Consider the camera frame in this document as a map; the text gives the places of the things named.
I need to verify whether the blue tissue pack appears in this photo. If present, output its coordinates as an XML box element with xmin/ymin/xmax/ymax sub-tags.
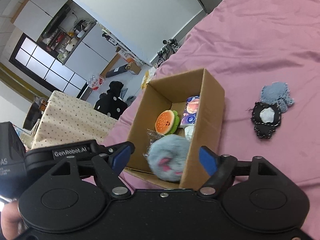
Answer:
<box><xmin>180</xmin><ymin>96</ymin><xmax>200</xmax><ymax>128</ymax></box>

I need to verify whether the polka dot tablecloth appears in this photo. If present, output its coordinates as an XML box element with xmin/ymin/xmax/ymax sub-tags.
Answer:
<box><xmin>31</xmin><ymin>90</ymin><xmax>117</xmax><ymax>149</ymax></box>

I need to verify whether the black white stitched fabric patch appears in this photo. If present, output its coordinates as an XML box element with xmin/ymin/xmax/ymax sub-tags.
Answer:
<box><xmin>251</xmin><ymin>102</ymin><xmax>281</xmax><ymax>139</ymax></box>

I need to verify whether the person's hand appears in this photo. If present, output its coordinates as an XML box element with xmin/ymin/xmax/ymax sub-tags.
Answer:
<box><xmin>1</xmin><ymin>200</ymin><xmax>27</xmax><ymax>239</ymax></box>

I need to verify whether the open kitchen shelf cabinet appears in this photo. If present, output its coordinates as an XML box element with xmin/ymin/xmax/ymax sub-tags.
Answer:
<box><xmin>37</xmin><ymin>0</ymin><xmax>97</xmax><ymax>63</ymax></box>

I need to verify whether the black device box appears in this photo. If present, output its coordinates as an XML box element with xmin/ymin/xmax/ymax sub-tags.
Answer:
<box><xmin>1</xmin><ymin>122</ymin><xmax>27</xmax><ymax>198</ymax></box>

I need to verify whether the black framed window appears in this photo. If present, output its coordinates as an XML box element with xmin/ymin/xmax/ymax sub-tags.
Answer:
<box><xmin>9</xmin><ymin>34</ymin><xmax>88</xmax><ymax>98</ymax></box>

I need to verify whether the grey pink fluffy plush toy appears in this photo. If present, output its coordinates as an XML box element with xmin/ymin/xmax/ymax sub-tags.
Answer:
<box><xmin>146</xmin><ymin>134</ymin><xmax>190</xmax><ymax>183</ymax></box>

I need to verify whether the brown cardboard box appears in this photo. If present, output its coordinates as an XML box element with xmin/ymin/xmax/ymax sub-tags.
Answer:
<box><xmin>125</xmin><ymin>69</ymin><xmax>225</xmax><ymax>190</ymax></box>

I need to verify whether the hamburger plush toy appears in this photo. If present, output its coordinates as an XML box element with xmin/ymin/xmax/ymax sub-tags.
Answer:
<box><xmin>155</xmin><ymin>110</ymin><xmax>180</xmax><ymax>135</ymax></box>

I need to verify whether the blue denim fabric patch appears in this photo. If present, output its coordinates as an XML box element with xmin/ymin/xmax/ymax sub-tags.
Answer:
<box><xmin>260</xmin><ymin>82</ymin><xmax>295</xmax><ymax>113</ymax></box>

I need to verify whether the pink bed sheet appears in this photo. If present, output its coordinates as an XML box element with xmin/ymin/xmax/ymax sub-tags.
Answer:
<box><xmin>82</xmin><ymin>0</ymin><xmax>320</xmax><ymax>240</ymax></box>

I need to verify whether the black dotted garment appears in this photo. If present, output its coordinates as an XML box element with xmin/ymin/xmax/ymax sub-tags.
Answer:
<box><xmin>94</xmin><ymin>81</ymin><xmax>128</xmax><ymax>120</ymax></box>

